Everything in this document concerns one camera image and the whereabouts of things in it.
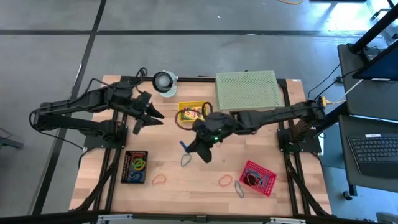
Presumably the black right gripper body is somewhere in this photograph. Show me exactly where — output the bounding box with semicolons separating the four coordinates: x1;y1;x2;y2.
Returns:
194;111;246;146

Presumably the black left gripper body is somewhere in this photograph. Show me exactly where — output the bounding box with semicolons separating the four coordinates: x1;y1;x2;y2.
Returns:
116;90;153;118

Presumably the green coil keychain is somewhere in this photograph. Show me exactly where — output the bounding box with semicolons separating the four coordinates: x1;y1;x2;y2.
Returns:
132;157;147;169

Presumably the black silicone wristband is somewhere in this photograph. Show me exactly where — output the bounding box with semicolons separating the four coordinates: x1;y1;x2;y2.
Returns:
245;172;261;187

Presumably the black side desk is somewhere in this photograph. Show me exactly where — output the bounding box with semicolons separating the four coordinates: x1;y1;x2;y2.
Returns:
338;117;398;191
337;43;398;123

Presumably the yellow plastic basket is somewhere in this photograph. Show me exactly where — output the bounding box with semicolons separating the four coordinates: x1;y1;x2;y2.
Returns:
178;100;209;123

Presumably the green perforated metal shelf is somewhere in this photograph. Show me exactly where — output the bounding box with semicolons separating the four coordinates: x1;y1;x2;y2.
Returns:
215;70;283;111

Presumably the black plastic basket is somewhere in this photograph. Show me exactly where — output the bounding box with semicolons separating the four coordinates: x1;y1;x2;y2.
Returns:
120;150;149;184

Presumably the red plastic basket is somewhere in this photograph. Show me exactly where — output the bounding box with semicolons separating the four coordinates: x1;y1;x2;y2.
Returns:
238;160;277;197

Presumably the black table edge bar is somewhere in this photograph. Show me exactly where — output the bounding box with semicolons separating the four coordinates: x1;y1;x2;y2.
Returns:
0;210;398;224

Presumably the grey chair base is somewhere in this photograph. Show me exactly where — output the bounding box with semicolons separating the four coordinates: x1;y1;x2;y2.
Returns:
0;126;25;151

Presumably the black computer keyboard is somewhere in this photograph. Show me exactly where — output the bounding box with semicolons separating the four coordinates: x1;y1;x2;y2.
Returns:
347;133;398;179

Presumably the dark computer monitor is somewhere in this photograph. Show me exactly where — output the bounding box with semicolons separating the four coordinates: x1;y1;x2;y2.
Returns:
352;39;398;82

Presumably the black monitor stand pole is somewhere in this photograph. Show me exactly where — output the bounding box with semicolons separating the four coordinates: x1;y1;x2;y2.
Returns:
347;2;398;54

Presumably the grey box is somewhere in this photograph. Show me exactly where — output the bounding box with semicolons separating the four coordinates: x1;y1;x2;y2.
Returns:
375;211;398;224

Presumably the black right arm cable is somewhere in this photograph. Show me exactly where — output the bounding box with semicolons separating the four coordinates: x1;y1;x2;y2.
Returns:
174;101;214;131

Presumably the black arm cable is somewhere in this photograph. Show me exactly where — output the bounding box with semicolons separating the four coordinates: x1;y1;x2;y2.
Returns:
134;67;149;83
174;101;214;131

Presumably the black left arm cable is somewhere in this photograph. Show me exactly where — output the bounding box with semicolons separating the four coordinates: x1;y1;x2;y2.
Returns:
134;67;149;83

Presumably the black aluminium table frame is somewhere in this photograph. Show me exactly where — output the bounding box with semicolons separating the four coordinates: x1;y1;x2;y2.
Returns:
70;75;332;215

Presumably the yellow cable connector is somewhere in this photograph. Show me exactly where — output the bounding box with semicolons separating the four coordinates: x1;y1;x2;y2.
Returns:
320;95;345;106

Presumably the black power cable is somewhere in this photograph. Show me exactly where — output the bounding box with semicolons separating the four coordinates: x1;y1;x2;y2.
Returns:
306;63;358;106

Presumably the white cable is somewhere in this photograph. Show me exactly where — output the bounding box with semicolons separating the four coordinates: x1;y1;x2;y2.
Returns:
341;79;364;98

